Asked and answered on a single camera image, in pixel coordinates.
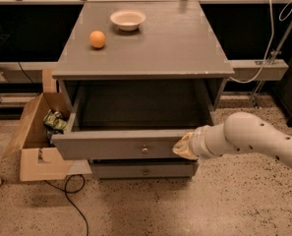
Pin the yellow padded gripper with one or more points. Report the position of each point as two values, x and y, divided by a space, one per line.
196 144

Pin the grey top drawer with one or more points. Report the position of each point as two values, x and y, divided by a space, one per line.
114 120

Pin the grey drawer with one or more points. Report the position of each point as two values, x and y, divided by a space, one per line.
114 120
149 168

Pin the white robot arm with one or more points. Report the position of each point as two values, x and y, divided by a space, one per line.
241 132

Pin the grey lower drawer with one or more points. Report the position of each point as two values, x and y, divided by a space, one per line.
149 168

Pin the grey wooden drawer cabinet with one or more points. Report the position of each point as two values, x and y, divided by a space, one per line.
175 42

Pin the green snack bag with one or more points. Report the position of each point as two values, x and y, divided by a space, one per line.
55 121

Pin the orange fruit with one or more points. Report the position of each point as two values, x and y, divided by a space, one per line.
97 39

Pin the white paper bowl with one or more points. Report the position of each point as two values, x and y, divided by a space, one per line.
128 20

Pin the cardboard box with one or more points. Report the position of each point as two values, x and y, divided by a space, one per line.
40 160

